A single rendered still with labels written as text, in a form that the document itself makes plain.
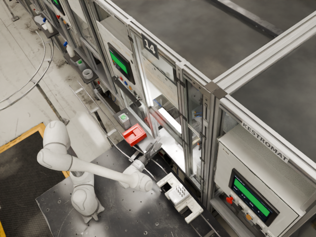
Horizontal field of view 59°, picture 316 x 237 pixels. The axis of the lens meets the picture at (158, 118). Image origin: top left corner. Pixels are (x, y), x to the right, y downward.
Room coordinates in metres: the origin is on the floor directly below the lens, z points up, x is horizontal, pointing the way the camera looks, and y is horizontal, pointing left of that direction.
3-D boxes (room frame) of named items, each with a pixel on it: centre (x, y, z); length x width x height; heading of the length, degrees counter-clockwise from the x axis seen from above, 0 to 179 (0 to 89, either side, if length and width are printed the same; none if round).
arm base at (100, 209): (0.81, 0.67, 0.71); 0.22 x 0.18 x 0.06; 27
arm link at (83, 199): (0.84, 0.68, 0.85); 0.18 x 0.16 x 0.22; 1
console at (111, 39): (1.44, 0.06, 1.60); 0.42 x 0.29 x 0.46; 27
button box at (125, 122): (1.40, 0.27, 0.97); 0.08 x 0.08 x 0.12; 27
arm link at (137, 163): (0.93, 0.21, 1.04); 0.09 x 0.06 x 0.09; 42
